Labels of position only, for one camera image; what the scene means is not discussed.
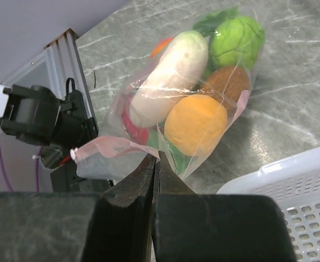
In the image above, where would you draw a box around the aluminium frame rail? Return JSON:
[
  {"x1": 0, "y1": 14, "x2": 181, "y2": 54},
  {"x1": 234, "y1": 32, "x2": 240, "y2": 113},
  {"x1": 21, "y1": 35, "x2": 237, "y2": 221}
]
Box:
[{"x1": 1, "y1": 28, "x2": 99, "y2": 170}]

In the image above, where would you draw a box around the brown fake kiwi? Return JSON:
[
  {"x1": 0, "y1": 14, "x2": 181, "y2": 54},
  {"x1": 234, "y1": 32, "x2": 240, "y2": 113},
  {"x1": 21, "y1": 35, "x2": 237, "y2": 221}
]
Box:
[{"x1": 198, "y1": 65, "x2": 250, "y2": 116}]

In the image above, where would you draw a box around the green fake apple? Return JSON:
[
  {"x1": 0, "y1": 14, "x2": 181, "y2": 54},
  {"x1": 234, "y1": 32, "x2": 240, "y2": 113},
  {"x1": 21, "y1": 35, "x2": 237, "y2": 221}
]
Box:
[{"x1": 210, "y1": 16, "x2": 265, "y2": 70}]

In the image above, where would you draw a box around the clear zip top bag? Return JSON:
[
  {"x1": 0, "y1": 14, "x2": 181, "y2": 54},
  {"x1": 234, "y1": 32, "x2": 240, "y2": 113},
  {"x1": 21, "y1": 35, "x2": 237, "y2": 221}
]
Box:
[{"x1": 70, "y1": 5, "x2": 268, "y2": 181}]

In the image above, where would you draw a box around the white perforated tray basket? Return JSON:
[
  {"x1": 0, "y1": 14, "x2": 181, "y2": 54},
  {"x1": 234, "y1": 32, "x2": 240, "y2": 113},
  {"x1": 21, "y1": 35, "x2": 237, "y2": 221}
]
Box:
[{"x1": 218, "y1": 147, "x2": 320, "y2": 261}]

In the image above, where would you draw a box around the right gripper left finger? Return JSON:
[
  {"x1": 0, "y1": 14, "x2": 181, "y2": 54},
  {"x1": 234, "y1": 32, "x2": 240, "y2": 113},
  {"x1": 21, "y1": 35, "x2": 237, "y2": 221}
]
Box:
[{"x1": 0, "y1": 155, "x2": 156, "y2": 261}]

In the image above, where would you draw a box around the red orange fake fruit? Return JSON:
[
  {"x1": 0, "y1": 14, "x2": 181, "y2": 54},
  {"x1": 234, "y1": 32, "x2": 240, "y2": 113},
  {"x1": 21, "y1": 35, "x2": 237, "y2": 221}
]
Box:
[{"x1": 150, "y1": 37, "x2": 174, "y2": 58}]

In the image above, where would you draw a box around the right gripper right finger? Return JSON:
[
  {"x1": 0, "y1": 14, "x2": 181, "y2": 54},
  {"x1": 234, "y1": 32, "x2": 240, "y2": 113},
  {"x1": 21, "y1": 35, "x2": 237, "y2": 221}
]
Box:
[{"x1": 152, "y1": 152, "x2": 297, "y2": 261}]

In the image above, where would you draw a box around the white fake radish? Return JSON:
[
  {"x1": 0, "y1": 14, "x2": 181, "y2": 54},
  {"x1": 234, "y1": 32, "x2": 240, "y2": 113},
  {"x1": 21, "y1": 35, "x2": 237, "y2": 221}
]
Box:
[{"x1": 129, "y1": 30, "x2": 208, "y2": 128}]

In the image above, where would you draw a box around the red fake dragon fruit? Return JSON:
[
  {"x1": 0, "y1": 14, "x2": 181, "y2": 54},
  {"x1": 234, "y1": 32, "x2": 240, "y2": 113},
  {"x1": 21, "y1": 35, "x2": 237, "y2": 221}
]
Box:
[{"x1": 121, "y1": 110, "x2": 149, "y2": 145}]

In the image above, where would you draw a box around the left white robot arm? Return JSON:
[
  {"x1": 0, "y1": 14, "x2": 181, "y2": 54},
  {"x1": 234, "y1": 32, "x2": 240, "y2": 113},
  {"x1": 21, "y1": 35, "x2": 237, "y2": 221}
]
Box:
[{"x1": 0, "y1": 78, "x2": 98, "y2": 148}]

